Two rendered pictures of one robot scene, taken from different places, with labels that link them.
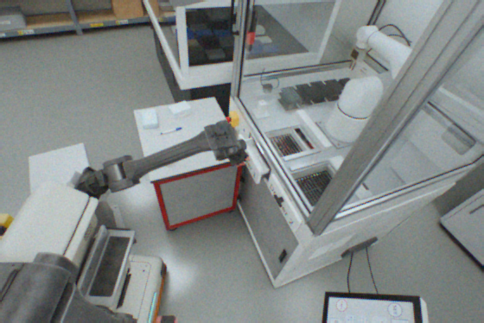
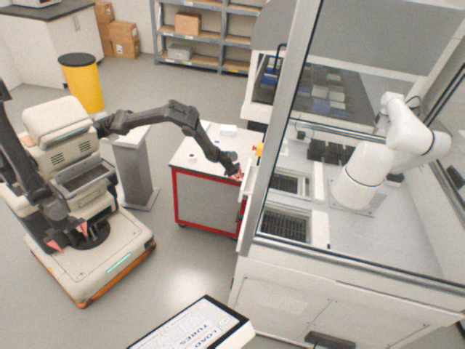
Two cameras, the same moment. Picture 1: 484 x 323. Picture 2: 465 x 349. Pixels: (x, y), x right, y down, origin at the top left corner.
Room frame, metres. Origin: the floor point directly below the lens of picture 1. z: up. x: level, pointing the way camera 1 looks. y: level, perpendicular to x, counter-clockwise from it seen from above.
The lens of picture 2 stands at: (-0.02, -0.65, 1.95)
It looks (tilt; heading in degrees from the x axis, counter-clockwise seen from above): 42 degrees down; 36
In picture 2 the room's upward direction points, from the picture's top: 9 degrees clockwise
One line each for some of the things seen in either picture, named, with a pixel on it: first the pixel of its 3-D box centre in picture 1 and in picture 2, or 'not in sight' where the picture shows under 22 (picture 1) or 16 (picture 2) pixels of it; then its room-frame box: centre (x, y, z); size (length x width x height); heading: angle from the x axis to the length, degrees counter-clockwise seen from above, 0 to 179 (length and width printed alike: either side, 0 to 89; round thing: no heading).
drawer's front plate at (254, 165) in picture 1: (248, 158); (245, 179); (0.96, -0.03, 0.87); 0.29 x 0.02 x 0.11; 29
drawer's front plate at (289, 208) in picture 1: (283, 201); (244, 222); (0.71, -0.23, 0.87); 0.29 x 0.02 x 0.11; 29
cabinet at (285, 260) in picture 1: (308, 186); (309, 250); (1.17, -0.52, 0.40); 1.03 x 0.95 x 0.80; 29
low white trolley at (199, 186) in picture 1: (190, 167); (217, 182); (1.19, 0.38, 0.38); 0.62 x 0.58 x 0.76; 29
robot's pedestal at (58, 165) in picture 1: (84, 202); (134, 168); (0.78, 0.99, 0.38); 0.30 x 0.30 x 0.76; 35
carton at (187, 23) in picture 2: not in sight; (188, 23); (3.36, 3.25, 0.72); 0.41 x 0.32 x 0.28; 125
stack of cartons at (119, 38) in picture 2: not in sight; (112, 30); (2.56, 4.41, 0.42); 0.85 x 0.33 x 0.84; 125
